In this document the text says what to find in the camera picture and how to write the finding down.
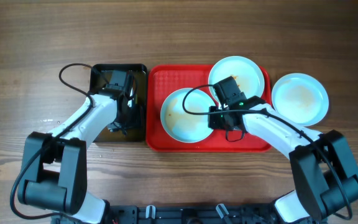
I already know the light blue plate bottom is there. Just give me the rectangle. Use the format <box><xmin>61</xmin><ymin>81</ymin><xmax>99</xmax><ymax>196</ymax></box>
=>
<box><xmin>160</xmin><ymin>88</ymin><xmax>215</xmax><ymax>143</ymax></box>

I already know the light blue plate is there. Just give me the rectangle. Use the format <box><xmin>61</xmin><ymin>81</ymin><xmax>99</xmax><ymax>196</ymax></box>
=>
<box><xmin>160</xmin><ymin>88</ymin><xmax>215</xmax><ymax>143</ymax></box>
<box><xmin>272</xmin><ymin>73</ymin><xmax>329</xmax><ymax>126</ymax></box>
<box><xmin>208</xmin><ymin>56</ymin><xmax>265</xmax><ymax>107</ymax></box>

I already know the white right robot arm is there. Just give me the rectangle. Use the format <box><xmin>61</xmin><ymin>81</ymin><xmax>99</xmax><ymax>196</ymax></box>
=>
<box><xmin>210</xmin><ymin>77</ymin><xmax>358</xmax><ymax>223</ymax></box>

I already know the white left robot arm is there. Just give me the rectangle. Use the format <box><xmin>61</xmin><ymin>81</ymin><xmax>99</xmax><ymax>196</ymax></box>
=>
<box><xmin>9</xmin><ymin>70</ymin><xmax>143</xmax><ymax>223</ymax></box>

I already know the red serving tray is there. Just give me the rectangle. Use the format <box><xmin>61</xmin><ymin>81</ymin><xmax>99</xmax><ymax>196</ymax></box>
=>
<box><xmin>145</xmin><ymin>65</ymin><xmax>271</xmax><ymax>152</ymax></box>

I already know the black water tray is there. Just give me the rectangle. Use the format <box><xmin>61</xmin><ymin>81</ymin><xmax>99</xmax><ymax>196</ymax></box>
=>
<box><xmin>89</xmin><ymin>63</ymin><xmax>147</xmax><ymax>142</ymax></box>

